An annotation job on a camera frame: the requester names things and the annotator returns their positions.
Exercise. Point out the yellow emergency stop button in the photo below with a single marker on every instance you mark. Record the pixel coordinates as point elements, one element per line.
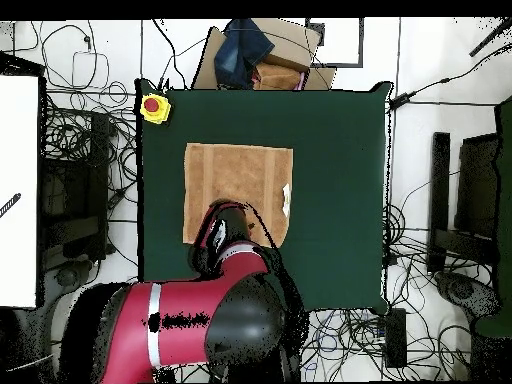
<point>155,108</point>

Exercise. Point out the brown folded towel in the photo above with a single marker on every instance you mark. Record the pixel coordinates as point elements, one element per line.
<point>278,76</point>

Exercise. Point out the green covered side table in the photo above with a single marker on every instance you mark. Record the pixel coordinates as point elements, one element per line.
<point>504,200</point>

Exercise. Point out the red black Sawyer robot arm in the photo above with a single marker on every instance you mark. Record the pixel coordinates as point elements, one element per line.
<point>192,316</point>

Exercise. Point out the brown cardboard box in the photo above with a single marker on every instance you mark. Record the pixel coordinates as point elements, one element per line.
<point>290,44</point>

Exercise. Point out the white board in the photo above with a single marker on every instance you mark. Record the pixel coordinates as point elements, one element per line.
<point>18,192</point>

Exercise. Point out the black square floor frame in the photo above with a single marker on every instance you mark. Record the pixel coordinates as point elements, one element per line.
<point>361,40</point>

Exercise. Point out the grey stand foot black knob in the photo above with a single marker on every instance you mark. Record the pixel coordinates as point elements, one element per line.
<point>460,290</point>
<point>66,276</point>

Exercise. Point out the black metal stand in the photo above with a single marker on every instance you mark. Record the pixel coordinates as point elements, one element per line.
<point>440,180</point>
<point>98,180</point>

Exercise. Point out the striped black rod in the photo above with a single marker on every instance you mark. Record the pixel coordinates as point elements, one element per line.
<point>10,204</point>

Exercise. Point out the black tripod rod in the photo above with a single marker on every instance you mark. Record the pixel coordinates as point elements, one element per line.
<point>490,38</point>

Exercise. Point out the dark green table cloth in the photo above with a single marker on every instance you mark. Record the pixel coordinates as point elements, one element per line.
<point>320,132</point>

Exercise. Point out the blue denim jeans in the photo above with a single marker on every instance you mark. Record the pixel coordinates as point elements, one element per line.
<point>240,52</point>

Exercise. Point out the black power strip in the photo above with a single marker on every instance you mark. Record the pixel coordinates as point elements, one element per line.
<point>396,340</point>

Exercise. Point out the tan terry towel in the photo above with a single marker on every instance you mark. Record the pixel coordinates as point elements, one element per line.
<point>240,172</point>

